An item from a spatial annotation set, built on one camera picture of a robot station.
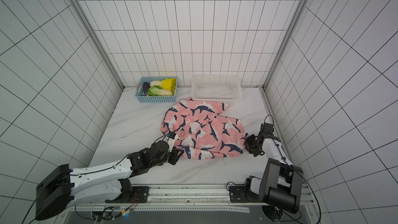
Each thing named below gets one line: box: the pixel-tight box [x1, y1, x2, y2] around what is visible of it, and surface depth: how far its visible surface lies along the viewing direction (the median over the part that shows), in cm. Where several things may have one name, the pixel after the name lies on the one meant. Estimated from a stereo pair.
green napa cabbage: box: [147, 85, 173, 96], surface depth 109 cm
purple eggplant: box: [143, 81, 151, 96], surface depth 119 cm
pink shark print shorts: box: [160, 98, 249, 161], surface depth 96 cm
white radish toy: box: [149, 80, 163, 87], surface depth 118 cm
